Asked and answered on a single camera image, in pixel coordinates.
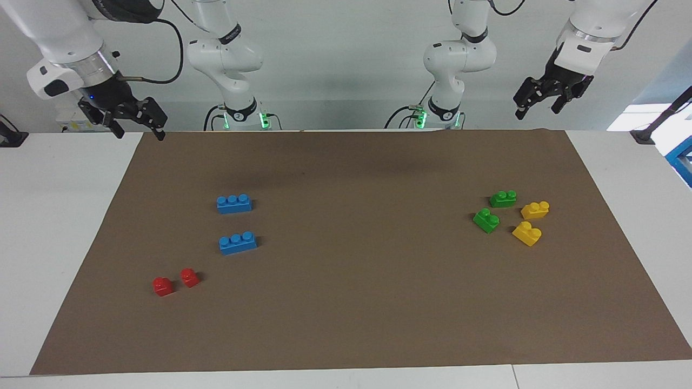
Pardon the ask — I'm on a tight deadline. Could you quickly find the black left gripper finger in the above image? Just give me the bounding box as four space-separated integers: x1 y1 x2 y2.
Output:
514 77 549 119
551 85 588 115

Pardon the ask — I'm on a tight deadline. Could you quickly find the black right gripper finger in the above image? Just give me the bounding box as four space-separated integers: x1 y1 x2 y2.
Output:
102 111 126 139
138 97 167 141

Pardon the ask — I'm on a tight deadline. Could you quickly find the blue three-stud toy brick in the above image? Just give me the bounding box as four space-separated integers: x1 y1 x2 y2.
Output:
216 193 253 215
218 231 258 256

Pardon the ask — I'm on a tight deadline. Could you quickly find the white power strip box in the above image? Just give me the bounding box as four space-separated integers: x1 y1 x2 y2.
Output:
56 105 109 133

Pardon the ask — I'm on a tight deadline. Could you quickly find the black clamp stand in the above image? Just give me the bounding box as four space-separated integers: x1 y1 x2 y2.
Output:
630 86 692 145

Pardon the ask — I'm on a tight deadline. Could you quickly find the black table clamp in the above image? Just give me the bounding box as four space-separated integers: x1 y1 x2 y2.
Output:
0 115 29 147

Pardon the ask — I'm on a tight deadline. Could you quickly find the yellow two-stud toy brick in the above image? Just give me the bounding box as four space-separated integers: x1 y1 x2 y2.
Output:
511 221 543 247
521 201 550 220

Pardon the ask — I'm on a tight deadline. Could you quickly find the brown paper table mat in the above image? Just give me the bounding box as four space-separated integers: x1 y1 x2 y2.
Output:
30 129 692 375

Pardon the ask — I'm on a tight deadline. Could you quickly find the black right base cable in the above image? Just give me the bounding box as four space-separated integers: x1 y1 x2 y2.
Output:
204 104 228 131

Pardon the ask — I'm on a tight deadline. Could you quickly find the black base cable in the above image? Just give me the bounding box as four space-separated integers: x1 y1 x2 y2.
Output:
204 104 228 131
385 81 436 129

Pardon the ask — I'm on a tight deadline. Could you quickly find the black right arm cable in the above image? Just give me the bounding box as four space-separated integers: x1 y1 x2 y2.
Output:
116 18 185 85

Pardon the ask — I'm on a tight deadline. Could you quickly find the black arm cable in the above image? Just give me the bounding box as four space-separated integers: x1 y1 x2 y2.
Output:
612 0 660 52
116 18 185 85

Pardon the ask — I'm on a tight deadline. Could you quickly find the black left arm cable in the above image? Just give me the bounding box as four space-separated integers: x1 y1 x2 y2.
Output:
612 0 660 52

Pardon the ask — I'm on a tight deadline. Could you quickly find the blue metal frame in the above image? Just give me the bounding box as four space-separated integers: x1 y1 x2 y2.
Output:
665 135 692 188

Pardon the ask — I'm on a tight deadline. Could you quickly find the black left base cable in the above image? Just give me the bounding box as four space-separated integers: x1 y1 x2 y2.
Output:
385 81 436 129

